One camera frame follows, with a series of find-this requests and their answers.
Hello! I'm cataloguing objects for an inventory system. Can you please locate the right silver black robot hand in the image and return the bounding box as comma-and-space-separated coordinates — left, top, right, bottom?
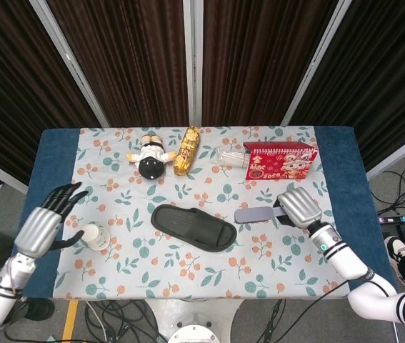
272, 187, 323, 229

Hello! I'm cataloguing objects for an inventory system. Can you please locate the clear plastic packet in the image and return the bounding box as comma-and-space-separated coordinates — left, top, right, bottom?
211, 149, 251, 168

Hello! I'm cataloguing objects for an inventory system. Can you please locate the gold foil snack package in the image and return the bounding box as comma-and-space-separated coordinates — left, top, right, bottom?
172, 126, 201, 177

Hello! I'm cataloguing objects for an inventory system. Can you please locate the floral printed tablecloth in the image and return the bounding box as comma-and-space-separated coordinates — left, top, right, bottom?
51, 125, 348, 300

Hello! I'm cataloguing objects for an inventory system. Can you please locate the black shoe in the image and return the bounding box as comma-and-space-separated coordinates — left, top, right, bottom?
19, 298, 56, 322

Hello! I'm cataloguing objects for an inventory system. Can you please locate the grey brush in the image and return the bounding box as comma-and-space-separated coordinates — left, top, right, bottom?
234, 205, 287, 225

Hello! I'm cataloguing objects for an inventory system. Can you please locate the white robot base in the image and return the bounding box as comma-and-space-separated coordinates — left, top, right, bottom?
144, 298, 244, 343

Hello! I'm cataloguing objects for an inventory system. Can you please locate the black rubber slipper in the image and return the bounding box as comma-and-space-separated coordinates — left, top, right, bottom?
150, 204, 238, 253

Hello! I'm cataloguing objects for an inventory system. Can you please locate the blue table cover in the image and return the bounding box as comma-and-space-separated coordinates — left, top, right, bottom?
11, 125, 398, 299

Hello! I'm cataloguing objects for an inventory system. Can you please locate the red 2026 desk calendar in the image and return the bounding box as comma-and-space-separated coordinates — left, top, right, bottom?
243, 141, 319, 182

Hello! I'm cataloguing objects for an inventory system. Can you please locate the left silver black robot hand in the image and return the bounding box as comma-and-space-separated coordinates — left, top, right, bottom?
14, 181, 90, 259

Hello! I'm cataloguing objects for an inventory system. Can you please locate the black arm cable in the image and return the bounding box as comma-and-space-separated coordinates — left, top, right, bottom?
314, 278, 394, 301

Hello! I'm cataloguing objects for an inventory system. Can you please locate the black headed plush doll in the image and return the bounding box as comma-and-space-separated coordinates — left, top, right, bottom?
126, 134, 176, 182

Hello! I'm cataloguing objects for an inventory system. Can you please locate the white black sneaker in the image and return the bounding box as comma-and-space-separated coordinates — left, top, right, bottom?
384, 235, 405, 279

